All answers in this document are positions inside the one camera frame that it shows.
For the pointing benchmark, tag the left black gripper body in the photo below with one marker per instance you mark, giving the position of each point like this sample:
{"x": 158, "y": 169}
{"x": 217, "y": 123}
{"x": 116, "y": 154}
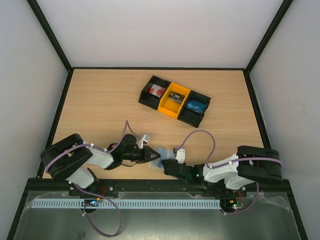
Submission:
{"x": 138, "y": 157}

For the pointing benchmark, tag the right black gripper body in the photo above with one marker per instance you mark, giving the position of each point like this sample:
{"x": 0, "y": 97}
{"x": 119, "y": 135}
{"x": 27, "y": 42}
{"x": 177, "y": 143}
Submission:
{"x": 171, "y": 167}

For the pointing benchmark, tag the beige card holder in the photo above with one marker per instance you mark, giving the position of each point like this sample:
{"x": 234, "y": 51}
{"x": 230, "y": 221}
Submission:
{"x": 165, "y": 154}

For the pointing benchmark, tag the black bin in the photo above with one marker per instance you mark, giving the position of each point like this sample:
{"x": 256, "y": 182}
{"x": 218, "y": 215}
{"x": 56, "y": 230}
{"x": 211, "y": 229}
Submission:
{"x": 190, "y": 117}
{"x": 148, "y": 99}

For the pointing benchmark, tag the yellow bin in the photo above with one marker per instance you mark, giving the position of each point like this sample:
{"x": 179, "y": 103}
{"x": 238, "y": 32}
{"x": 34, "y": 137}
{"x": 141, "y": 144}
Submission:
{"x": 170, "y": 107}

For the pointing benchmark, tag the blue card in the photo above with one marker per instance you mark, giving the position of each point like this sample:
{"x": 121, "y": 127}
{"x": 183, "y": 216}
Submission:
{"x": 196, "y": 106}

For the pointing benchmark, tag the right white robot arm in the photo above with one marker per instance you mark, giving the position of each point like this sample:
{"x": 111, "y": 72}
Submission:
{"x": 248, "y": 165}

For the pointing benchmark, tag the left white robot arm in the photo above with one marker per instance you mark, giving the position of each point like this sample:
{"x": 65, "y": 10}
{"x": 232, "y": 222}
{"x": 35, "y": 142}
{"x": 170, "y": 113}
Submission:
{"x": 65, "y": 159}

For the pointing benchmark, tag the dark card in bin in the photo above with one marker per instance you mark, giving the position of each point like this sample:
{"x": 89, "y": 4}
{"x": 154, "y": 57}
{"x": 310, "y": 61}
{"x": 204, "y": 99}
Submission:
{"x": 176, "y": 97}

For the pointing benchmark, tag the red white card in bin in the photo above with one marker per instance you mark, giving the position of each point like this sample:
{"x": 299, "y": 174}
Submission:
{"x": 156, "y": 90}

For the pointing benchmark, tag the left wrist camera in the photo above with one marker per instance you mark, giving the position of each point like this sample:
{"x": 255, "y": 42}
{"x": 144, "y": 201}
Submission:
{"x": 143, "y": 141}

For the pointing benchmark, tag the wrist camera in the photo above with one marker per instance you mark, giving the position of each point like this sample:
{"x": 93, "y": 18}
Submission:
{"x": 143, "y": 141}
{"x": 180, "y": 155}

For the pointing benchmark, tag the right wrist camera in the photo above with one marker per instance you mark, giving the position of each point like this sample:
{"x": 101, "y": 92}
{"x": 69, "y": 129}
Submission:
{"x": 180, "y": 155}

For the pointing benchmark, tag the grey slotted cable duct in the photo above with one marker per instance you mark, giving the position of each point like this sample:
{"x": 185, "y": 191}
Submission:
{"x": 63, "y": 203}

